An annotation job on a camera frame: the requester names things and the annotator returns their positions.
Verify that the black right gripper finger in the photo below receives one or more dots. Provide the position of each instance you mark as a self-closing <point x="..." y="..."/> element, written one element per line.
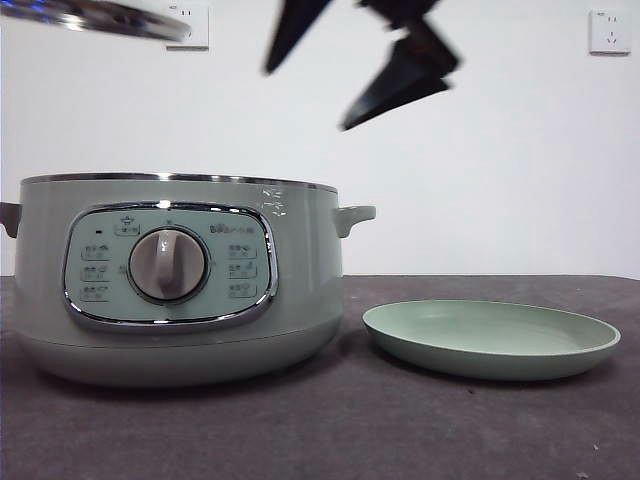
<point x="400" y="85"/>
<point x="292" y="35"/>

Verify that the glass lid with gold knob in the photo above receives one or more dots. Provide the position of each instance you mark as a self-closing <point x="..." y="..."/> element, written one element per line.
<point x="115" y="20"/>

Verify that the pale green round plate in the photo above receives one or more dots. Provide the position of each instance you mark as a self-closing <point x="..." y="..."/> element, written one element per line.
<point x="490" y="340"/>

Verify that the pale green electric steamer pot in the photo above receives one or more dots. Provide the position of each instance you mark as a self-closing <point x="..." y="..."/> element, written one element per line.
<point x="200" y="350"/>

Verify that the white wall socket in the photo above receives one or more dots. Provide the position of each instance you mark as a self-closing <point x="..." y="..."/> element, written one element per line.
<point x="610" y="32"/>
<point x="197" y="35"/>

